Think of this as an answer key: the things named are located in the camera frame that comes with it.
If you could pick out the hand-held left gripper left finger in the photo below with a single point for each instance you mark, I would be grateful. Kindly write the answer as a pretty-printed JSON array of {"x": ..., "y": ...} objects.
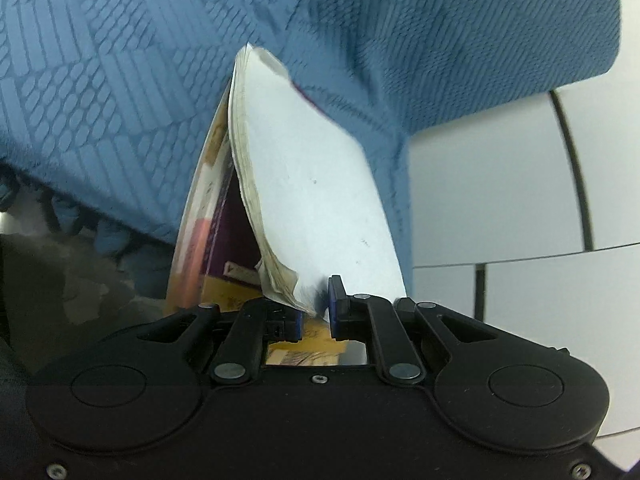
[{"x": 295, "y": 324}]

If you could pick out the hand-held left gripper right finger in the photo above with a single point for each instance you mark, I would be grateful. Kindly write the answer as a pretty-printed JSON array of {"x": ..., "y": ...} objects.
[{"x": 334, "y": 306}]

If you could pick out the white booklet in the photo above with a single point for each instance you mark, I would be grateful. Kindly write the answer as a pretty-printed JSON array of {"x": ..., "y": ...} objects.
[{"x": 310, "y": 185}]

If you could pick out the purple book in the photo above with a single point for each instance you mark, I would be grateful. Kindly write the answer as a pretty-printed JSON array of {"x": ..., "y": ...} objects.
[{"x": 232, "y": 240}]

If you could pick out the blue quilted cloth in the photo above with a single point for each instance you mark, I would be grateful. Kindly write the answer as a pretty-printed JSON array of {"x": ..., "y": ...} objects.
[{"x": 450, "y": 35}]

